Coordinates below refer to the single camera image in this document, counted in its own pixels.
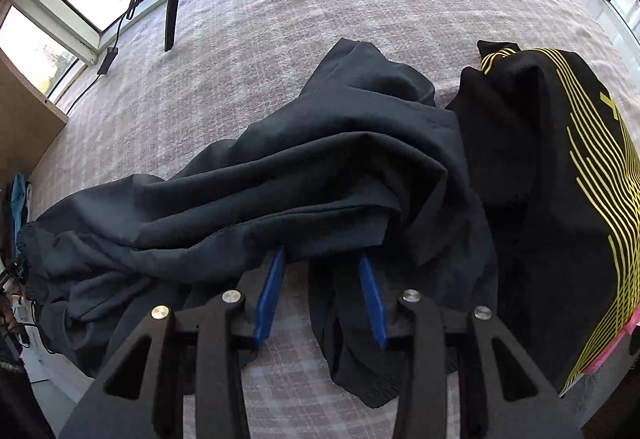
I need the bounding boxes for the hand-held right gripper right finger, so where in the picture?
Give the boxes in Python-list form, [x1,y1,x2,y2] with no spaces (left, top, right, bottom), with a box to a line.
[356,253,586,439]

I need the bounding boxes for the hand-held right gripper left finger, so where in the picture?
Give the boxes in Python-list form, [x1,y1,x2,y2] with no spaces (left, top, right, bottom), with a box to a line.
[57,246,288,439]

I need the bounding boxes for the dark grey pants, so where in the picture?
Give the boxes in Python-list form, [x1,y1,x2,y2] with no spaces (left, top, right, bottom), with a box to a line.
[17,38,501,410]

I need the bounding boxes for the black yellow-striped shirt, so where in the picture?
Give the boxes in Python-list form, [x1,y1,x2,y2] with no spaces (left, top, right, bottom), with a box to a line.
[445,40,640,400]

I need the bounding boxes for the pink cloth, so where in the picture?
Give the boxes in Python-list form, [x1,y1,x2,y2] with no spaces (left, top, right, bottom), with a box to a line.
[582,309,640,375]

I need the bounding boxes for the blue garment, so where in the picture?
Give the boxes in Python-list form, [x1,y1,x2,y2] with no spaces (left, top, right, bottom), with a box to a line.
[11,174,31,240]

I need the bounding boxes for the wooden headboard panel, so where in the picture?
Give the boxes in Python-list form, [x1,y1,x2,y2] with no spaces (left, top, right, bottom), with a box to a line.
[0,51,68,200]

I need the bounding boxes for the black cable inline controller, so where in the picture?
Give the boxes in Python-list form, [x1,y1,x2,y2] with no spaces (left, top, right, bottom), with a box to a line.
[96,47,119,76]

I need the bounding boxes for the white window frame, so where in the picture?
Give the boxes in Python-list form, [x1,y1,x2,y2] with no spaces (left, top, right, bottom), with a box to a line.
[0,0,640,100]

